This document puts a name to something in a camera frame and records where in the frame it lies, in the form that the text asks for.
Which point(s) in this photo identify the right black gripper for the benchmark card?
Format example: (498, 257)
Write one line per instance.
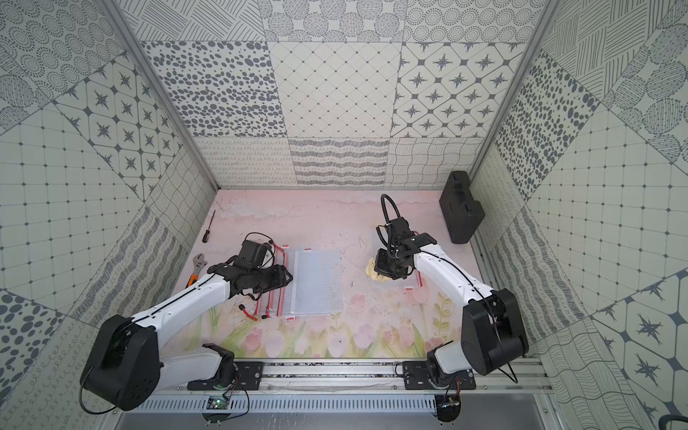
(381, 267)

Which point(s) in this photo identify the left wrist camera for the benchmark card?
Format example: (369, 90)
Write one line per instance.
(252, 255)

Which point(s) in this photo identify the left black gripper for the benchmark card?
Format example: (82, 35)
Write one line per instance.
(269, 275)

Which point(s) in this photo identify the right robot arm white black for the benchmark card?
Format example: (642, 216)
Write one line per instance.
(492, 333)

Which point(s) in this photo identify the black red screwdriver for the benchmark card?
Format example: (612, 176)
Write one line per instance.
(207, 232)

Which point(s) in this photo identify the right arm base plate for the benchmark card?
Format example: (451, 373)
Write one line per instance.
(443, 365)

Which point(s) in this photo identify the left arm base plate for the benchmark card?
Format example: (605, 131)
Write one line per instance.
(246, 375)

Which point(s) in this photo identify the black plastic case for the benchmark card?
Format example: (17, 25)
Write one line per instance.
(462, 212)

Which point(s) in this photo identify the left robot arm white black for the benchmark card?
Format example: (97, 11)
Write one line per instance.
(125, 366)

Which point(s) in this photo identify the aluminium mounting rail frame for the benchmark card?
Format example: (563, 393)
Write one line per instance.
(348, 385)

